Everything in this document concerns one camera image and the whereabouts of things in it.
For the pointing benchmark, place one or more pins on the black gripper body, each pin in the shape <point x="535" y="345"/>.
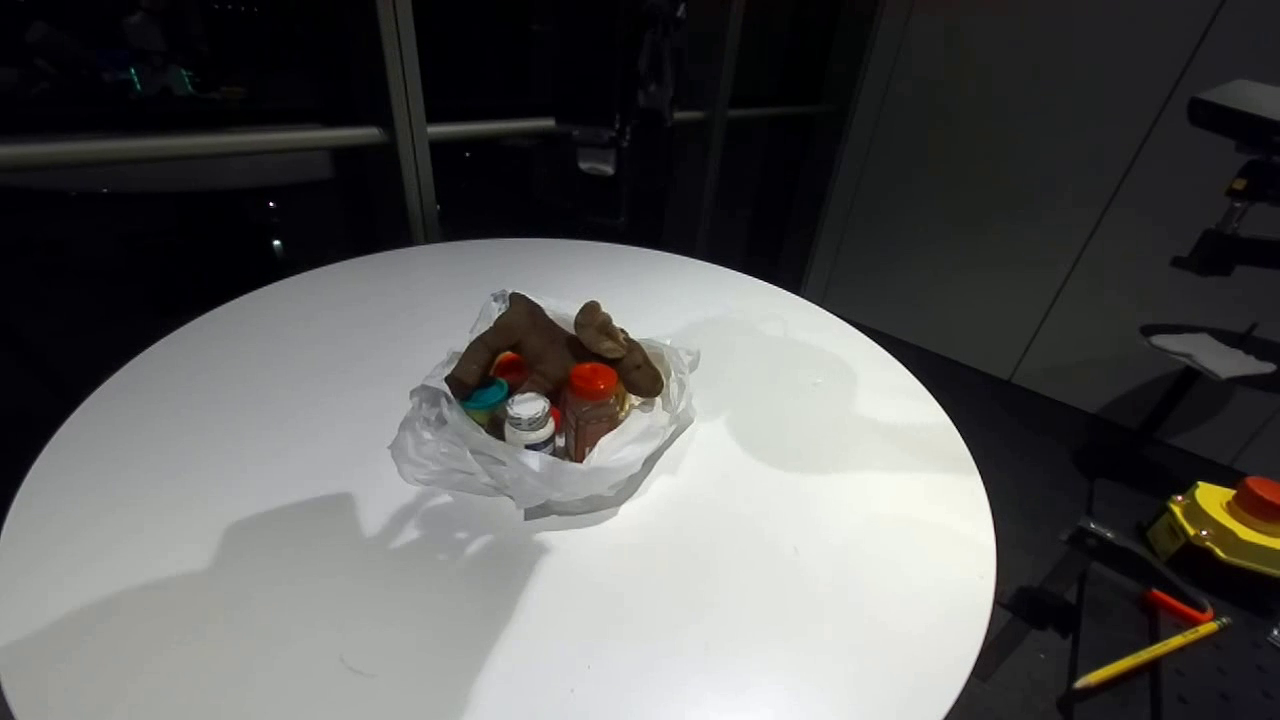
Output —
<point x="596" y="147"/>

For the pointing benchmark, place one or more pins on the brown plush animal toy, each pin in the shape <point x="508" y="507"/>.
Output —
<point x="535" y="341"/>

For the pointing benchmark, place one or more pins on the small yellow tub orange lid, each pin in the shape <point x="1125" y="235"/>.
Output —
<point x="506" y="367"/>

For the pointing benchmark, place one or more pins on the spice jar red lid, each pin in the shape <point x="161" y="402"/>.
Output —
<point x="591" y="402"/>

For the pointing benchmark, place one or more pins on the blue toy cup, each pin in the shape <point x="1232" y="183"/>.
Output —
<point x="486" y="398"/>

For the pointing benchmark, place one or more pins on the white bottle purple label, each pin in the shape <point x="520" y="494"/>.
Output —
<point x="529" y="420"/>

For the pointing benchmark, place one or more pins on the white plastic bag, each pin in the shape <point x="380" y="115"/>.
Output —
<point x="443" y="461"/>

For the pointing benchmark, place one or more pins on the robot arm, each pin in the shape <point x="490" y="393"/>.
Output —
<point x="653" y="63"/>

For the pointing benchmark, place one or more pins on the black equipment stand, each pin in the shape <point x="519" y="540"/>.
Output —
<point x="1242" y="134"/>

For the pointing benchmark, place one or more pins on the white paper sheet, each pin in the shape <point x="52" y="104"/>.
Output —
<point x="1209" y="355"/>

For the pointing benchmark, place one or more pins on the yellow emergency stop box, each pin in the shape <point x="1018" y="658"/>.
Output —
<point x="1220" y="522"/>

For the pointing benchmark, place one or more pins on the yellow pencil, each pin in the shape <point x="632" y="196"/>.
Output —
<point x="1149" y="652"/>

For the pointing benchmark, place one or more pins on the grey window post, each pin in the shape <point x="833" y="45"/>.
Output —
<point x="405" y="104"/>

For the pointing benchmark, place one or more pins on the grey horizontal window rail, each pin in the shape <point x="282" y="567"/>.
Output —
<point x="203" y="141"/>

